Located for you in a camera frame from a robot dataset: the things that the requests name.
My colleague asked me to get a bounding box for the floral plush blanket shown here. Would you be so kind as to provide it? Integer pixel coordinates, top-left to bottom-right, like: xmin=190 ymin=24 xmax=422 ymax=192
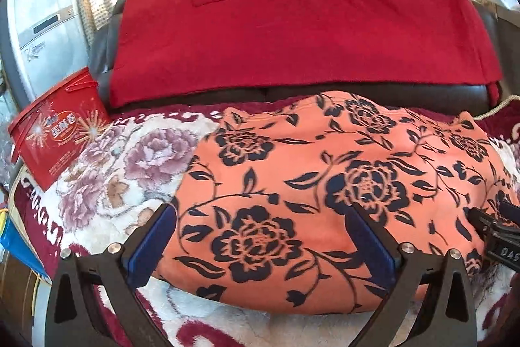
xmin=12 ymin=103 xmax=520 ymax=347

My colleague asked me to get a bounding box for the orange floral garment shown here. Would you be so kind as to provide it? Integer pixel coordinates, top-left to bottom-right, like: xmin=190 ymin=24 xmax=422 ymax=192
xmin=154 ymin=90 xmax=520 ymax=315

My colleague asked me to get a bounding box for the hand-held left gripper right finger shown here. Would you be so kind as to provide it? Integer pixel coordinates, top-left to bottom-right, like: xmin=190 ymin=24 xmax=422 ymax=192
xmin=344 ymin=204 xmax=478 ymax=347

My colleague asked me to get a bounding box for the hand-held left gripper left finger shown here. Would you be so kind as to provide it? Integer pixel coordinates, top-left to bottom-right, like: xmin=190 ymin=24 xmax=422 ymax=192
xmin=45 ymin=203 xmax=178 ymax=347

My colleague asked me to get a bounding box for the black leather sofa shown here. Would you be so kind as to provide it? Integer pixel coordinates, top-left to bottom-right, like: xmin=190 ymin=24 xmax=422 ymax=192
xmin=87 ymin=0 xmax=520 ymax=116

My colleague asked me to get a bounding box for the brown wooden furniture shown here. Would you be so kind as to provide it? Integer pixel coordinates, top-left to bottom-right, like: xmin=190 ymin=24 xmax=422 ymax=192
xmin=0 ymin=255 xmax=47 ymax=335

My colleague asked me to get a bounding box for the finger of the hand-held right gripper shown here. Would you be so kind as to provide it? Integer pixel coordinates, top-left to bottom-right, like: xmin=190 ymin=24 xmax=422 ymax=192
xmin=500 ymin=201 xmax=520 ymax=220
xmin=467 ymin=207 xmax=520 ymax=236

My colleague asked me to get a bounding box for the white standing air conditioner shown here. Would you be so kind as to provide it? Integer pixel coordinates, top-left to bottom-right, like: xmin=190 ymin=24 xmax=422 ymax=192
xmin=6 ymin=0 xmax=92 ymax=100

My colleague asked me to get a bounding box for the red plastic bucket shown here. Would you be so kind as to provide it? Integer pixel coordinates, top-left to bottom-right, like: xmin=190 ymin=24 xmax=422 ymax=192
xmin=8 ymin=66 xmax=112 ymax=191

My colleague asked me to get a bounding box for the red blanket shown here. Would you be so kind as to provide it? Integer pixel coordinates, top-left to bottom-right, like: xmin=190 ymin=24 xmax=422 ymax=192
xmin=109 ymin=0 xmax=504 ymax=109

